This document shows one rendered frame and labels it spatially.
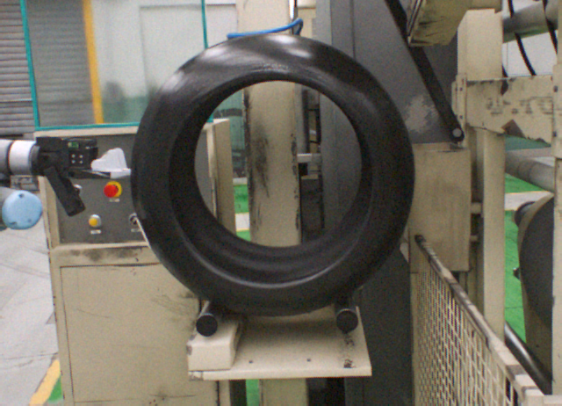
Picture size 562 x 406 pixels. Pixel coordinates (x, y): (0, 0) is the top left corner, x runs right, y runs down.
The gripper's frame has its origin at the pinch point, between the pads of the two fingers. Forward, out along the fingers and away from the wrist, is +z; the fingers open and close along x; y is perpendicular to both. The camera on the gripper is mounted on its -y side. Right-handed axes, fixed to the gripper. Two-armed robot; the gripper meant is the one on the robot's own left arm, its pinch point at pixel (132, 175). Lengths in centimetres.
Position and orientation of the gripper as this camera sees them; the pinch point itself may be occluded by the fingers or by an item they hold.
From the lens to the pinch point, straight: 138.2
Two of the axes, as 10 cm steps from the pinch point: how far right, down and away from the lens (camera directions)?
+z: 10.0, 0.7, -0.3
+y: 0.6, -9.8, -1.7
